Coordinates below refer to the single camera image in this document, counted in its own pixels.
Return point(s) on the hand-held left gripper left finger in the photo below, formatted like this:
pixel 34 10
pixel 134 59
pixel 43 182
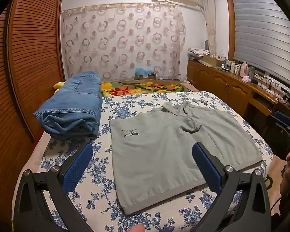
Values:
pixel 77 166

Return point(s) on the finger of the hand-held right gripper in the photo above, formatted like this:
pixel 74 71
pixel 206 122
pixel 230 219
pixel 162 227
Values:
pixel 286 119
pixel 276 131

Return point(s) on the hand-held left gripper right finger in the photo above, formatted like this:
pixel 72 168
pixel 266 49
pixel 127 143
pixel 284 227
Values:
pixel 204 166

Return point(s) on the grey pants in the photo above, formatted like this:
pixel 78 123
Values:
pixel 159 154

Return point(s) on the person's left hand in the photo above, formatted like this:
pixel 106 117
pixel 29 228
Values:
pixel 137 228

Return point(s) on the blue floral bed sheet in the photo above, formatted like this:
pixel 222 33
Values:
pixel 106 188

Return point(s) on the pink tissue pack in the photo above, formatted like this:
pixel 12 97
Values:
pixel 247 79

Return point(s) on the folded blue jeans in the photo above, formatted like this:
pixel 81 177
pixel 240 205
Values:
pixel 72 106

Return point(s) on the pink bottle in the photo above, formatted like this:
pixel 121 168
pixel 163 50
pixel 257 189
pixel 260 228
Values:
pixel 244 69

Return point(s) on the wooden side cabinet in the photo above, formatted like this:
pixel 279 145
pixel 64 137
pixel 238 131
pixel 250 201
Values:
pixel 220 82

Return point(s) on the row of small bottles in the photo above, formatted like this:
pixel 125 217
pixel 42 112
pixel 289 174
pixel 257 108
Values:
pixel 232 66

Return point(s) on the yellow plush toy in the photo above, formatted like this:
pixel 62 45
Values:
pixel 58 87

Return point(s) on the grey window blind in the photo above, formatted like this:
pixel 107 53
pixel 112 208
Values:
pixel 263 33

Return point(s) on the colourful flower blanket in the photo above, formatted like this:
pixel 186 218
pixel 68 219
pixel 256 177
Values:
pixel 125 89

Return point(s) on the open cardboard box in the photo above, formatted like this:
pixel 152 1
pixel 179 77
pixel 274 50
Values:
pixel 212 60

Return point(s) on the small grey fan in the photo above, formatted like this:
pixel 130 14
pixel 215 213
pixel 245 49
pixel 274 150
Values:
pixel 208 44

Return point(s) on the cardboard box with blue cloth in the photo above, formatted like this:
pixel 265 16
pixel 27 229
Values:
pixel 145 73

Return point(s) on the stack of printed cloth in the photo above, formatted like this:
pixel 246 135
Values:
pixel 198 52

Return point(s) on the wooden louvered wardrobe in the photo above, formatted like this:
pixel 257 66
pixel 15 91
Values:
pixel 26 65

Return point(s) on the white lace window curtain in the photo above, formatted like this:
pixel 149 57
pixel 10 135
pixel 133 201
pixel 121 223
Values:
pixel 211 21

